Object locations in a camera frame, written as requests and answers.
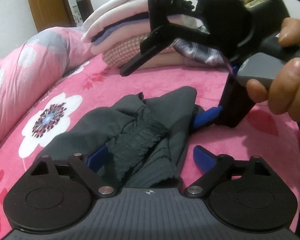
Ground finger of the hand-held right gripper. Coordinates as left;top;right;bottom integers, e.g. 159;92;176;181
119;0;211;77
189;76;256;132

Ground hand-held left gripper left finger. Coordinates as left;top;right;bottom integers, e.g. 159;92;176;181
30;146;118;198

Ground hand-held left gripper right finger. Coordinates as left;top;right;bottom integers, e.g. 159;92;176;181
185;145;272;198

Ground dark grey pants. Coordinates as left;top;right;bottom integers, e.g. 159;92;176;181
41;86;206;188

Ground stack of folded clothes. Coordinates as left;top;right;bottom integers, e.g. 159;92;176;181
81;0;231;71

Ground person's right hand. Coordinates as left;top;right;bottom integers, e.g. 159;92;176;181
246;17;300;122

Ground pink floral blanket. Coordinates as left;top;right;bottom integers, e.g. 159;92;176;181
0;52;300;230

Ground wooden door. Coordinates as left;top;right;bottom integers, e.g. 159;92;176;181
24;0;76;33

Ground pink patterned quilt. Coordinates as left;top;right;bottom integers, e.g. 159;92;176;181
0;26;96;153

